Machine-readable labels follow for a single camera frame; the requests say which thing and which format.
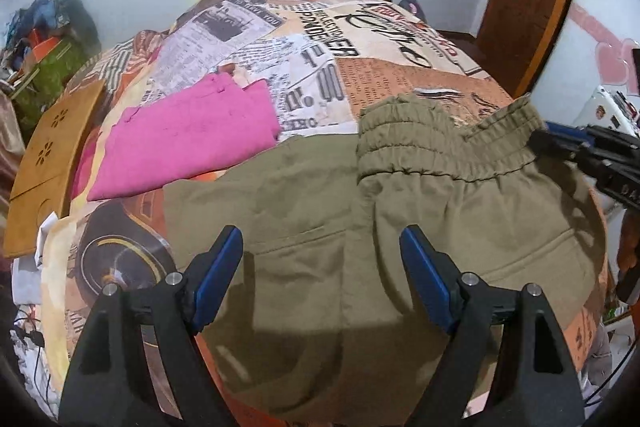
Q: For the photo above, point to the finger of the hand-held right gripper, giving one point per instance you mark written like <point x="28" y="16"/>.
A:
<point x="570" y="133"/>
<point x="555" y="147"/>

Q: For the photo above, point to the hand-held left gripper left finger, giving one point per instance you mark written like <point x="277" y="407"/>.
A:
<point x="220" y="277"/>

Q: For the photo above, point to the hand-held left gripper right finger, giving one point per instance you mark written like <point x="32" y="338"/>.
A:
<point x="425" y="277"/>

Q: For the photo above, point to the olive green pants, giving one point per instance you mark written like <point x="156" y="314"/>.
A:
<point x="325" y="197"/>

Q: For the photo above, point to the pink folded cloth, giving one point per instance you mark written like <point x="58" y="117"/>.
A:
<point x="190" y="132"/>

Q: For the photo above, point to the white cloth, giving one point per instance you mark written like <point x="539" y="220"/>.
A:
<point x="30" y="267"/>

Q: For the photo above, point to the grey bag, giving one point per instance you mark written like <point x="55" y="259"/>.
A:
<point x="412" y="8"/>

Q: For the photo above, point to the wooden lap tray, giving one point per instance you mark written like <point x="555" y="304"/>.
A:
<point x="50" y="167"/>

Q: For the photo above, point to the printed blanket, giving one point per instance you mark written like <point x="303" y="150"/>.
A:
<point x="310" y="47"/>

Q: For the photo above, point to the green fabric bag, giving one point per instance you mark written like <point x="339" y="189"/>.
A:
<point x="52" y="69"/>

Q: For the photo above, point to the pile of clutter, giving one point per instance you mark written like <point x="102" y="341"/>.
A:
<point x="47" y="14"/>

